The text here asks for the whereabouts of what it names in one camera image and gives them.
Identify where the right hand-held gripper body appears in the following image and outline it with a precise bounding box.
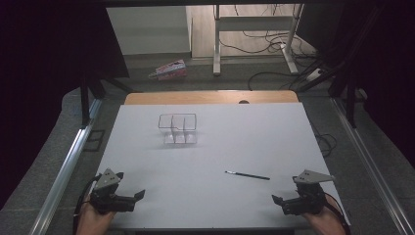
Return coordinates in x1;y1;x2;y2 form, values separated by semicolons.
282;169;336;215

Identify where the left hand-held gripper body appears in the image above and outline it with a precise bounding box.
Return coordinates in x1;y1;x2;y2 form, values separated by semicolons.
89;167;136;215

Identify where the clear acrylic organizer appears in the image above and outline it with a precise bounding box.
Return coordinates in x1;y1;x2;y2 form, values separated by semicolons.
158;113;199;145

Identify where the person's left hand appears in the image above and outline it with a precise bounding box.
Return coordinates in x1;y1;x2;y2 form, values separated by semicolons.
76;195;115;235

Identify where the person's right hand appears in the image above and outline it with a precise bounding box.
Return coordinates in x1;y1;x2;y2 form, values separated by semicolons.
301;197;346;235

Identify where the black stand leg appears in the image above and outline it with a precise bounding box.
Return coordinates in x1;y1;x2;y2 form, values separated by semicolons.
345;76;359;129
79;72;135;129

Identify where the wooden table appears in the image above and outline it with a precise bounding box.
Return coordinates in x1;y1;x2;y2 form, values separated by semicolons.
123;90;300;106

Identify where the white power strip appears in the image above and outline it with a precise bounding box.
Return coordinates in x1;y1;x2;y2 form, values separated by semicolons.
305;67;325;82

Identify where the pink paper bag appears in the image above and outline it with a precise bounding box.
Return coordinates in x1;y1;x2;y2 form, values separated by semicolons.
148;59;189;81

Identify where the black curtain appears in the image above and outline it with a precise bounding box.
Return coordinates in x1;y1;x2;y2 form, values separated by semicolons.
0;0;130;210
327;0;415;161

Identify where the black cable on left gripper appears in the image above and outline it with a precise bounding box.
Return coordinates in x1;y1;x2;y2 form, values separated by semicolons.
71;174;102;235

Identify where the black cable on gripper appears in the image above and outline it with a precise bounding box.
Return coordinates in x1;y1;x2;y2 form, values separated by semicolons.
324;192;352;235
71;174;102;235

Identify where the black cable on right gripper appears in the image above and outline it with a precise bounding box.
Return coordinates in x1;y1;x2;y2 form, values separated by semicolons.
324;192;352;235

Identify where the aluminium rail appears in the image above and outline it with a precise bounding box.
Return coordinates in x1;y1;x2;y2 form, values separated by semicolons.
29;97;103;235
331;97;415;235

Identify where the black square floor frame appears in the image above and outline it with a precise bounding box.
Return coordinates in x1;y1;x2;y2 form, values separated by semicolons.
82;128;107;153

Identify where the thin black cable beside table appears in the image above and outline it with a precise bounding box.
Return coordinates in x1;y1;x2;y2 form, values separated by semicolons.
309;121;338;159

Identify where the black floor cable loop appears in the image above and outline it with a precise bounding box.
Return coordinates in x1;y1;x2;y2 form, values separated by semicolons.
247;70;297;91

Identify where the black cable under desk frame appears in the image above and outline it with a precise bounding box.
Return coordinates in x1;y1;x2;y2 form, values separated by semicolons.
217;30;295;55

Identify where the white desk frame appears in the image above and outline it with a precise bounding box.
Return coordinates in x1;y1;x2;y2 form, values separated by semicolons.
212;3;304;76

